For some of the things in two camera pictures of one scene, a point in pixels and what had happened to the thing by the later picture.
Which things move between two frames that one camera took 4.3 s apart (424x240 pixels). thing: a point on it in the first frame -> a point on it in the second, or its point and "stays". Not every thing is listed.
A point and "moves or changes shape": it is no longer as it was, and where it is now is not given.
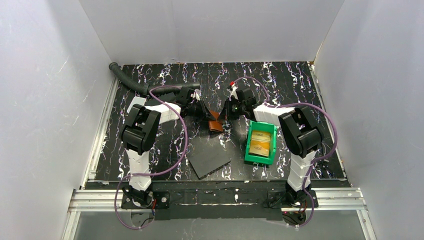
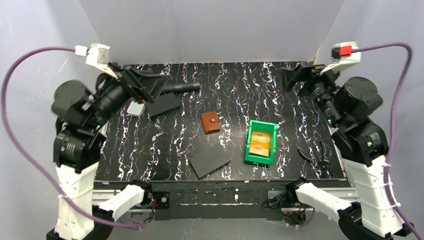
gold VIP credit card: [261, 135] stays
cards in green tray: [260, 144] stays
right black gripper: [230, 109] -> [308, 75]
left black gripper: [199, 108] -> [131, 83]
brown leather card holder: [215, 125] moves or changes shape
